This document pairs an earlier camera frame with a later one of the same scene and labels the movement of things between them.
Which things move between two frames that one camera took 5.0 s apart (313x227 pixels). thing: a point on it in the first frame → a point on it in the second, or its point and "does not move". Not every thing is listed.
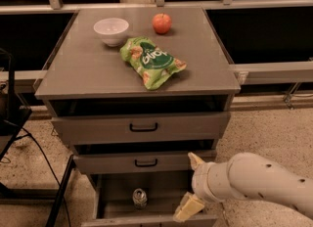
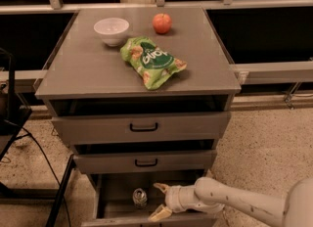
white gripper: [200, 181] → [173, 197]
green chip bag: [154, 65] does not move
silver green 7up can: [140, 198] does not move
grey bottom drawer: [141, 199] does not move
